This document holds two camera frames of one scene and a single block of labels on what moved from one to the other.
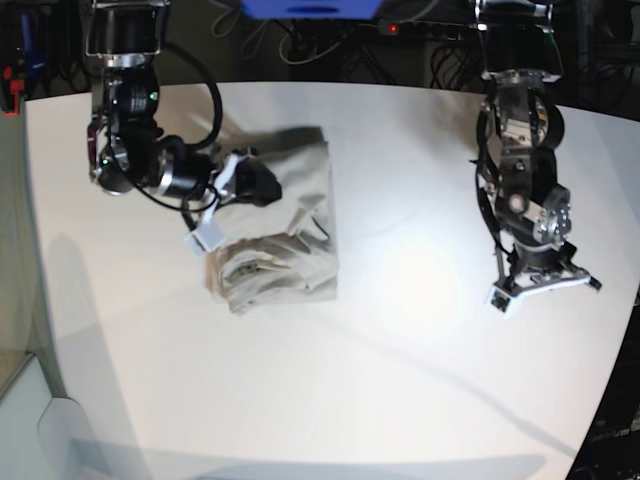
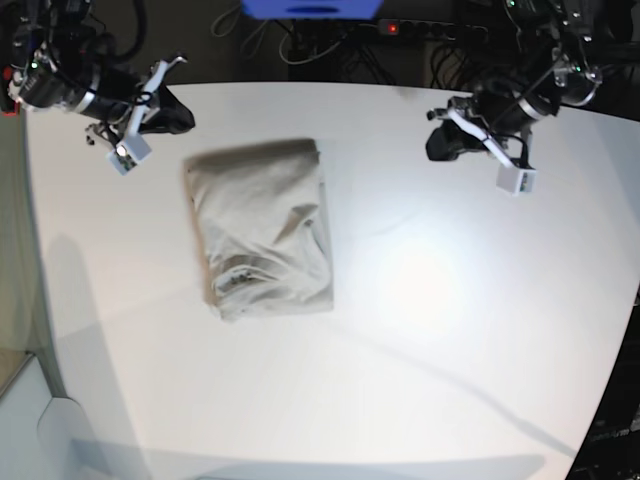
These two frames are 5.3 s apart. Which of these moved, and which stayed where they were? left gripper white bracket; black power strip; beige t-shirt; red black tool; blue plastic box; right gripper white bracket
Moved: right gripper white bracket; beige t-shirt; left gripper white bracket
Stayed: blue plastic box; black power strip; red black tool
